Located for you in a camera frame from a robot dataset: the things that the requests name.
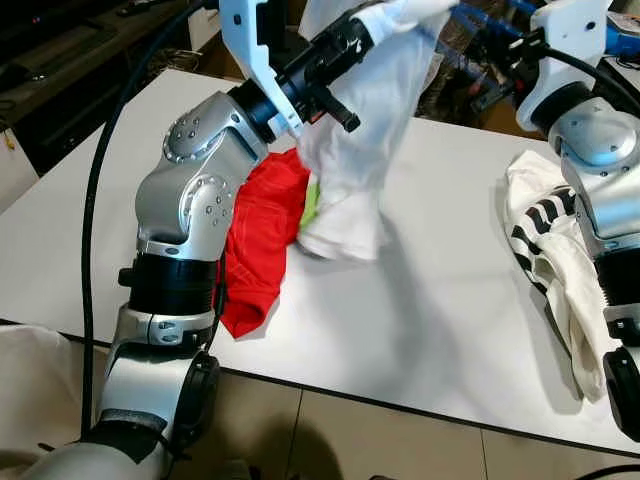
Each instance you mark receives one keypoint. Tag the red garment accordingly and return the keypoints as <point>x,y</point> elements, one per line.
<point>255,240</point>

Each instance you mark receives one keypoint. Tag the blue white device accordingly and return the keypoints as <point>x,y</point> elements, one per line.
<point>622,38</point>

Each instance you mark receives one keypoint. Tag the blue plastic hanger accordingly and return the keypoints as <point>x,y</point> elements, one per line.
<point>490,22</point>

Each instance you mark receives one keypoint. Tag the white garment lime green panel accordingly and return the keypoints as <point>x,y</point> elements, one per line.
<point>350,150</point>

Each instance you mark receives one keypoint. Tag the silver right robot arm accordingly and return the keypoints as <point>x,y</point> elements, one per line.
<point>605,170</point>

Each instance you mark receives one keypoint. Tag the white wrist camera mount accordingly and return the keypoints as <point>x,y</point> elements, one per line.
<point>570,25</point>
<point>240,30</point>

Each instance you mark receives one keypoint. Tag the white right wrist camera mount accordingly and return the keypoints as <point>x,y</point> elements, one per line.
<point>570,25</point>

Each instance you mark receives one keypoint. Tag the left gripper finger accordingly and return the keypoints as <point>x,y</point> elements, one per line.
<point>362,45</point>
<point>358,25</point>

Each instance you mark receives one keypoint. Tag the dark wooden cabinet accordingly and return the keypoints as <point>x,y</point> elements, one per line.
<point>60,60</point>

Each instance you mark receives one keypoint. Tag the white fabric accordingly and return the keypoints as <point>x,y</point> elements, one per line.
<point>35,400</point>

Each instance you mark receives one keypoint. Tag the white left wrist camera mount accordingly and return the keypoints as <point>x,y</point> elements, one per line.
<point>240,30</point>

